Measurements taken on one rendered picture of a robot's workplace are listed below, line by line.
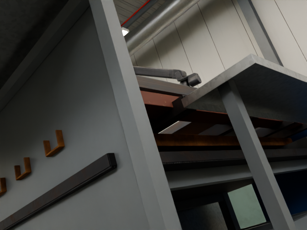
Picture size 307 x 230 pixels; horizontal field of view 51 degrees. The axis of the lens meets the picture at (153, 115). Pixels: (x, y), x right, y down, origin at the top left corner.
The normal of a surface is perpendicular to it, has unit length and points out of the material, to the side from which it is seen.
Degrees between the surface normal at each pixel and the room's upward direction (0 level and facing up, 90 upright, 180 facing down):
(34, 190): 90
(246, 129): 90
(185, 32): 90
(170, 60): 90
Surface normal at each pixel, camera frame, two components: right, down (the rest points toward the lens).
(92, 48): -0.69, -0.07
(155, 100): 0.66, -0.44
